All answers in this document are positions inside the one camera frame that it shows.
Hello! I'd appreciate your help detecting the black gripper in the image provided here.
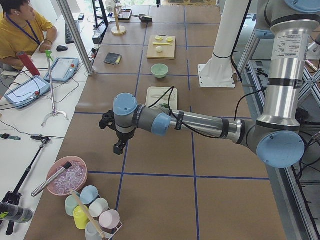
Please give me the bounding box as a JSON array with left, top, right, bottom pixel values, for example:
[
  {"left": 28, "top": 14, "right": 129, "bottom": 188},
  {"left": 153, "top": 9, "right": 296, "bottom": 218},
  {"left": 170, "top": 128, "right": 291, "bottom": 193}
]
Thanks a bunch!
[{"left": 98, "top": 110, "right": 136, "bottom": 155}]

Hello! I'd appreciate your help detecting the white steamed bun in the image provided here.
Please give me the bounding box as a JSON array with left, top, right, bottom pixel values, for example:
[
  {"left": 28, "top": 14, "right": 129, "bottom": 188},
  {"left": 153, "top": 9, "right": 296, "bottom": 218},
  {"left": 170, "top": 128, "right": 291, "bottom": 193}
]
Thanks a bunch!
[{"left": 156, "top": 46, "right": 163, "bottom": 53}]

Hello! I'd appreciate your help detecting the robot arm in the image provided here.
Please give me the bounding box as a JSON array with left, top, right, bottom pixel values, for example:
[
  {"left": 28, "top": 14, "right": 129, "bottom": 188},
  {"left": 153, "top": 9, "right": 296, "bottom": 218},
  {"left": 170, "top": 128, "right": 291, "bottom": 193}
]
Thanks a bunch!
[{"left": 99, "top": 0, "right": 320, "bottom": 168}]

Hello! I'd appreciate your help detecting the metal tube in bowl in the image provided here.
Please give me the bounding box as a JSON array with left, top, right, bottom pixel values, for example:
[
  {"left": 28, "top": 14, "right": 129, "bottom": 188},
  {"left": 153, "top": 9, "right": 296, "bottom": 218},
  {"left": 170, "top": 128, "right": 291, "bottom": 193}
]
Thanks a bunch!
[{"left": 31, "top": 161, "right": 72, "bottom": 197}]

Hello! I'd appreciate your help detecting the pink bowl with ice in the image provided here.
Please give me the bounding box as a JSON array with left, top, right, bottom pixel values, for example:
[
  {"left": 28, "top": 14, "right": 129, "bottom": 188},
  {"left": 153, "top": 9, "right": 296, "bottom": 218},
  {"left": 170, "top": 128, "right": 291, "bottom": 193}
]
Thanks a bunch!
[{"left": 47, "top": 156, "right": 88, "bottom": 196}]

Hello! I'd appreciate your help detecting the light green bowl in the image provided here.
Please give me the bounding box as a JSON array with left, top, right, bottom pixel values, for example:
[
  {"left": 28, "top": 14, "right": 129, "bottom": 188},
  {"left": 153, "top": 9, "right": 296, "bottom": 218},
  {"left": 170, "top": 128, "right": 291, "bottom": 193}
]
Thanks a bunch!
[{"left": 150, "top": 63, "right": 169, "bottom": 79}]

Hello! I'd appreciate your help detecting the beige bear serving tray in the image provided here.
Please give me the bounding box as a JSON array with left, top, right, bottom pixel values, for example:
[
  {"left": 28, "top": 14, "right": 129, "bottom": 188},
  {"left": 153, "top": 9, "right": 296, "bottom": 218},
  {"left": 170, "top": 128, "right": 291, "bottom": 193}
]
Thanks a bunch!
[{"left": 145, "top": 86, "right": 178, "bottom": 110}]

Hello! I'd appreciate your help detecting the green avocado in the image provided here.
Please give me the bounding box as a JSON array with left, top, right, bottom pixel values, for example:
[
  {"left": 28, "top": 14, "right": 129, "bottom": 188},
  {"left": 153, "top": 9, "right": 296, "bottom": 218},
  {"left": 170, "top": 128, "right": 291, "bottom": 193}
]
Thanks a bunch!
[{"left": 160, "top": 103, "right": 170, "bottom": 109}]

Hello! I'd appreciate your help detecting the grey folded cloth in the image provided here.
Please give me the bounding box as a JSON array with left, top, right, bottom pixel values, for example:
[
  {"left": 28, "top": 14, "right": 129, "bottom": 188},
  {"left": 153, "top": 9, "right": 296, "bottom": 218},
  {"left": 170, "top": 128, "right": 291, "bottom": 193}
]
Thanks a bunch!
[{"left": 103, "top": 52, "right": 122, "bottom": 65}]

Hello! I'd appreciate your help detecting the blue teach pendant far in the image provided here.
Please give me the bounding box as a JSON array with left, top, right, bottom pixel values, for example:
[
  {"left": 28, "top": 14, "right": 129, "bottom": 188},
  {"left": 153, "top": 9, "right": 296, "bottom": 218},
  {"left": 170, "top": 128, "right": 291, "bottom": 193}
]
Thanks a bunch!
[{"left": 50, "top": 57, "right": 79, "bottom": 83}]

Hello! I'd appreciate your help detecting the blue teach pendant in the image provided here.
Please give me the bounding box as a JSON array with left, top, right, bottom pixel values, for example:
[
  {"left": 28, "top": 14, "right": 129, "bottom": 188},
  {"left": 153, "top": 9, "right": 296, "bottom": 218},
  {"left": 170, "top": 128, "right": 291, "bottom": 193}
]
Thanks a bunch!
[
  {"left": 4, "top": 75, "right": 51, "bottom": 109},
  {"left": 50, "top": 57, "right": 79, "bottom": 83}
]

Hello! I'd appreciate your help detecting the blue cup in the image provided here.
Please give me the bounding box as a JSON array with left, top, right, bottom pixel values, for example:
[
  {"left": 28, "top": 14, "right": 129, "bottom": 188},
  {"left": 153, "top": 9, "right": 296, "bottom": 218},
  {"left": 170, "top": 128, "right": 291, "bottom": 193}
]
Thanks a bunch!
[{"left": 80, "top": 185, "right": 99, "bottom": 205}]

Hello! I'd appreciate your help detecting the wooden stick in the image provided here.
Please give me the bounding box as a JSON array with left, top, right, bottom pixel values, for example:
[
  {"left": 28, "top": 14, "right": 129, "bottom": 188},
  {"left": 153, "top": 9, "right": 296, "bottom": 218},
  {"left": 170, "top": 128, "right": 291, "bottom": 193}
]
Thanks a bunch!
[{"left": 70, "top": 190, "right": 107, "bottom": 239}]

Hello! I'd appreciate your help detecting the blue teach pendant near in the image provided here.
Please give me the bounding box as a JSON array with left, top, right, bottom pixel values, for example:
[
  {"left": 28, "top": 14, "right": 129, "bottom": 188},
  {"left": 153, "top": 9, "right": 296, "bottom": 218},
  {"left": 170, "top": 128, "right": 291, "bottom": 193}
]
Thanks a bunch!
[{"left": 4, "top": 75, "right": 51, "bottom": 109}]

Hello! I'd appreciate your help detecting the white cup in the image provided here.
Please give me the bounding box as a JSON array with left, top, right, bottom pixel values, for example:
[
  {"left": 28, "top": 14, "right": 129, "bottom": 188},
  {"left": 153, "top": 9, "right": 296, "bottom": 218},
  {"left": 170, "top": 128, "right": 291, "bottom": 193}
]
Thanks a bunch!
[{"left": 88, "top": 197, "right": 109, "bottom": 218}]

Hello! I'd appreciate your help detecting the computer mouse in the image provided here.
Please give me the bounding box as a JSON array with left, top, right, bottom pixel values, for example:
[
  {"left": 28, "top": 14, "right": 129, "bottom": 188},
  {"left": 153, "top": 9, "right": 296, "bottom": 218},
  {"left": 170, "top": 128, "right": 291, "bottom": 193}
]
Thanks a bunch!
[{"left": 56, "top": 45, "right": 68, "bottom": 52}]

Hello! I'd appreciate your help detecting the black keyboard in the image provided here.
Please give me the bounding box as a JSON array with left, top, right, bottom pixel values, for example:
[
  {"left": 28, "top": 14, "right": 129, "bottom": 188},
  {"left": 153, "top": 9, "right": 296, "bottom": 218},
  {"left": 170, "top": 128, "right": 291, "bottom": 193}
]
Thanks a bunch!
[{"left": 64, "top": 19, "right": 81, "bottom": 45}]

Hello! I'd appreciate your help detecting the yellow plastic knife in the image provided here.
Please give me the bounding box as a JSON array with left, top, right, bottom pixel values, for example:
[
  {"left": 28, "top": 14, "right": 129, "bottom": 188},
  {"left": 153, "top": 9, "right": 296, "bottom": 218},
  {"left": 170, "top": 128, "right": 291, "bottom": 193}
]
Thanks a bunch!
[{"left": 152, "top": 42, "right": 173, "bottom": 46}]

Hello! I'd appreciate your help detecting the metal stand with green clip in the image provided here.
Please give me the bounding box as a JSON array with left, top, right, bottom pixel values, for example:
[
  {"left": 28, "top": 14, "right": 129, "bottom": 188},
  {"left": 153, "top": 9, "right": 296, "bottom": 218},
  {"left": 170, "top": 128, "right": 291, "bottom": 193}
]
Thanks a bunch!
[{"left": 41, "top": 50, "right": 69, "bottom": 127}]

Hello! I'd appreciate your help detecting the wooden cutting board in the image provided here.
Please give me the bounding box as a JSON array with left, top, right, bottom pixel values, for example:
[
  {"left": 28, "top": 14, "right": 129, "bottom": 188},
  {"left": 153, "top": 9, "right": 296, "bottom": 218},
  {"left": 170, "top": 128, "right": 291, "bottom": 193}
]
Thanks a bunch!
[{"left": 146, "top": 35, "right": 176, "bottom": 60}]

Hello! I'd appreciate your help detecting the wooden mug tree stand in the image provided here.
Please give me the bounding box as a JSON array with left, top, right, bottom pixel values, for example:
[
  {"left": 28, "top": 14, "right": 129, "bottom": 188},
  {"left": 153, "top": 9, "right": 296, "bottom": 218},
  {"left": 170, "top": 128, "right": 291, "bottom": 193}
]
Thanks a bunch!
[{"left": 106, "top": 0, "right": 127, "bottom": 36}]

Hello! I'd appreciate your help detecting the green cup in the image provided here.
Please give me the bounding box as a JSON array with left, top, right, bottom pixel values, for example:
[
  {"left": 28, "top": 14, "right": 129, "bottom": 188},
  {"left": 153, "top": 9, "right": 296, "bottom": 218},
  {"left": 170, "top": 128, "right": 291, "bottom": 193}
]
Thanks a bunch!
[{"left": 64, "top": 195, "right": 78, "bottom": 217}]

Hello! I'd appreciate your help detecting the upper lemon slice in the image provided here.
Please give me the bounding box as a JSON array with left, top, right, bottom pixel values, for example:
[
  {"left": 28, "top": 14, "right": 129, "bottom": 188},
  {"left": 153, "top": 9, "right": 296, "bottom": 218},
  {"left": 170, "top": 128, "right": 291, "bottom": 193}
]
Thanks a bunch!
[{"left": 155, "top": 35, "right": 163, "bottom": 41}]

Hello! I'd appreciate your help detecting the pink cup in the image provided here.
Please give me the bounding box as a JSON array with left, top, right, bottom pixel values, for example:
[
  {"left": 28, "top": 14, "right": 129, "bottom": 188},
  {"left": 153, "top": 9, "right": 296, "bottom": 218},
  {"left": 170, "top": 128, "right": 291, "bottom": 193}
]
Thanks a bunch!
[{"left": 99, "top": 209, "right": 120, "bottom": 229}]

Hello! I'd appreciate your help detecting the yellow cup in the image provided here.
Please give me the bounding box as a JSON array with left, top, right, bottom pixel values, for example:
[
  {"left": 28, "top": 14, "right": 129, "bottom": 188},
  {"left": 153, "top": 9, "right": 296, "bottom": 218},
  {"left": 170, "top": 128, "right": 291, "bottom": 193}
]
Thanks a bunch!
[{"left": 73, "top": 205, "right": 90, "bottom": 230}]

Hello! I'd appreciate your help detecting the smart watch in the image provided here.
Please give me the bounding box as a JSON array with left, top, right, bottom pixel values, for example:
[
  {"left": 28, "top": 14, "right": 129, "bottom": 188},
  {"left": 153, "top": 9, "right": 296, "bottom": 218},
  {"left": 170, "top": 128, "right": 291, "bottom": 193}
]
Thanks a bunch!
[{"left": 0, "top": 133, "right": 22, "bottom": 141}]

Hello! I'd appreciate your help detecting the black glass tray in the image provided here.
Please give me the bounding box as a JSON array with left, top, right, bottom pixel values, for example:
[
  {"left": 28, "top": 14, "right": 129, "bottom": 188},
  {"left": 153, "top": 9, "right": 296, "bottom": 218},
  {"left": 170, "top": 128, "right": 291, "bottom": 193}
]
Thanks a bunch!
[{"left": 118, "top": 9, "right": 132, "bottom": 21}]

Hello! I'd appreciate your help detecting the red cylinder bottle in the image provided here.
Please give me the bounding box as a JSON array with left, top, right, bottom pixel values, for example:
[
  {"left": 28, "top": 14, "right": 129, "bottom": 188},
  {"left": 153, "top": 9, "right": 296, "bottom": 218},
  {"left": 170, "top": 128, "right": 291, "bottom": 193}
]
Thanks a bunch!
[{"left": 17, "top": 51, "right": 41, "bottom": 76}]

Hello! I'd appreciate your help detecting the metal scoop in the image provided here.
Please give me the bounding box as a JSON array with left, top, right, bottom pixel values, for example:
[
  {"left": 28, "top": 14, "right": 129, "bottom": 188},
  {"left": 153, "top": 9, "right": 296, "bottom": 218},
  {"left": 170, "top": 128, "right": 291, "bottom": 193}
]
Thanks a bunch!
[{"left": 130, "top": 14, "right": 153, "bottom": 23}]

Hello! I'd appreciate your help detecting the grey cup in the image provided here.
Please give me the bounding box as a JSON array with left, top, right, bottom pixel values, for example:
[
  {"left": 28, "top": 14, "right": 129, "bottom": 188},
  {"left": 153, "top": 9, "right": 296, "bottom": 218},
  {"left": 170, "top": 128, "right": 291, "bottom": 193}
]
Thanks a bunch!
[{"left": 85, "top": 222, "right": 102, "bottom": 240}]

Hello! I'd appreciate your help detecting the black tripod pole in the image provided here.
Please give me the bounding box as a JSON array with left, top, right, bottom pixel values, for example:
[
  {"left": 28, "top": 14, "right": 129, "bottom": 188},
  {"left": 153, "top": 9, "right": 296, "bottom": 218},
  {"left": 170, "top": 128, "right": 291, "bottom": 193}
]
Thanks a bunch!
[{"left": 0, "top": 135, "right": 51, "bottom": 236}]

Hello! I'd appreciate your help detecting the person in yellow shirt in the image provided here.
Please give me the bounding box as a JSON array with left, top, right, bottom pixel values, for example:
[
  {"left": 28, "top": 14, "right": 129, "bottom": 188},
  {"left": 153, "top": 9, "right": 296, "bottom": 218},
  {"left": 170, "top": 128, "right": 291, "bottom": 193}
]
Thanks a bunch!
[{"left": 0, "top": 0, "right": 58, "bottom": 72}]

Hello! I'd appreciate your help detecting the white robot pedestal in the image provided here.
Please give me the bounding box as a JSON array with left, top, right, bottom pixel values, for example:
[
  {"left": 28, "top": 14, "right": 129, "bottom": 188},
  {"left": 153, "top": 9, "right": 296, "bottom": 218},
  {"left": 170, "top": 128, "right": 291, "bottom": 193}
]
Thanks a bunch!
[{"left": 212, "top": 0, "right": 253, "bottom": 66}]

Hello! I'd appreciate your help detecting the aluminium frame post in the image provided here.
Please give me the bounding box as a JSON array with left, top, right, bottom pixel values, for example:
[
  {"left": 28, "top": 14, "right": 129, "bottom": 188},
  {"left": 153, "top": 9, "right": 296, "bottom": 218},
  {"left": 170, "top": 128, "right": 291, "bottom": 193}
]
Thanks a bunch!
[{"left": 56, "top": 0, "right": 94, "bottom": 76}]

